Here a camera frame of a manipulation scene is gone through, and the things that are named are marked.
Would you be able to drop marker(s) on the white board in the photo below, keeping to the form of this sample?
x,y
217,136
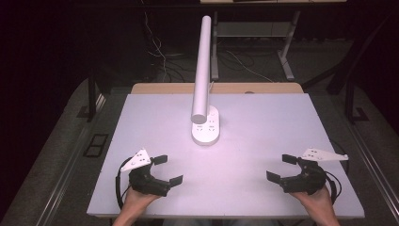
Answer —
x,y
251,135

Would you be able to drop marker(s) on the person's right hand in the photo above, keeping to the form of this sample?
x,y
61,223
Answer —
x,y
313,201

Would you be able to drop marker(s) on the person's left hand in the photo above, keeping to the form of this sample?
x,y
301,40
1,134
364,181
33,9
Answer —
x,y
138,201

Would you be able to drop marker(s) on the grey metal table frame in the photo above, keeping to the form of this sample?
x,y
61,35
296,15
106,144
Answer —
x,y
251,29

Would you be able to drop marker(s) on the black floor frame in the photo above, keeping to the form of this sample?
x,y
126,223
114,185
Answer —
x,y
95,145

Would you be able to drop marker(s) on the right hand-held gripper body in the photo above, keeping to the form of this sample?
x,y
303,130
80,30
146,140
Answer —
x,y
306,179

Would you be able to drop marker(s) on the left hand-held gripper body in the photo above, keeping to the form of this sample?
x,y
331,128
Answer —
x,y
145,182

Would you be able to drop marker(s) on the white desk lamp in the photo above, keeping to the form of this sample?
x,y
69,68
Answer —
x,y
202,72

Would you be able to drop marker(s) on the black metal stand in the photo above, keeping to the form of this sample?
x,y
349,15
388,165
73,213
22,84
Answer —
x,y
353,100

